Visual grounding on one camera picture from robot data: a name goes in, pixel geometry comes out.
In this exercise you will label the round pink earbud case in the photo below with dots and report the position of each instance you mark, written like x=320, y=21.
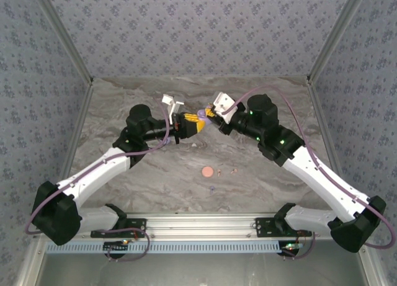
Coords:
x=207, y=172

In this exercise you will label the small pink screw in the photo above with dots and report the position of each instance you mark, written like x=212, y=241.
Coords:
x=234, y=171

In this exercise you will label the small purple screw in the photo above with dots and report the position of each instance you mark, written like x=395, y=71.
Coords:
x=211, y=188

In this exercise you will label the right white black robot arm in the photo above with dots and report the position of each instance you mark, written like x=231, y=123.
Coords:
x=325, y=180

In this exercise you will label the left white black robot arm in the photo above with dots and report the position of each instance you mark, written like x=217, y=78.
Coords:
x=93, y=171

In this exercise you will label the grey metal sheet panel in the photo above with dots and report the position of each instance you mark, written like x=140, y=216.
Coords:
x=201, y=270

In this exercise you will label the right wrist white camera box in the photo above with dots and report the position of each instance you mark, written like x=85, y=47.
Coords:
x=223, y=104

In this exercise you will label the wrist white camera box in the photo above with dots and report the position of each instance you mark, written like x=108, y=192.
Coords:
x=169, y=99
x=223, y=104

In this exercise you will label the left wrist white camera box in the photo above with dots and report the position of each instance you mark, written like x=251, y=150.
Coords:
x=169, y=99

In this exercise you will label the aluminium table side rail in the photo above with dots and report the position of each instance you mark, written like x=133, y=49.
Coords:
x=319, y=112
x=76, y=127

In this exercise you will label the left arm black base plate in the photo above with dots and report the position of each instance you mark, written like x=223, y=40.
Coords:
x=136, y=225

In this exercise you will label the wide aluminium mounting rail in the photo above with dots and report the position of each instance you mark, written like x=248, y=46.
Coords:
x=201, y=227

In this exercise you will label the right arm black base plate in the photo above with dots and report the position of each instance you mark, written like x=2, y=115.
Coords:
x=263, y=228

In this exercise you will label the aluminium frame post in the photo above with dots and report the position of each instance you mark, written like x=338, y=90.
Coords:
x=335, y=34
x=65, y=34

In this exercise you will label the aluminium lower side rail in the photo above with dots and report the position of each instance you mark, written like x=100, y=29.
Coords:
x=29, y=267
x=373, y=269

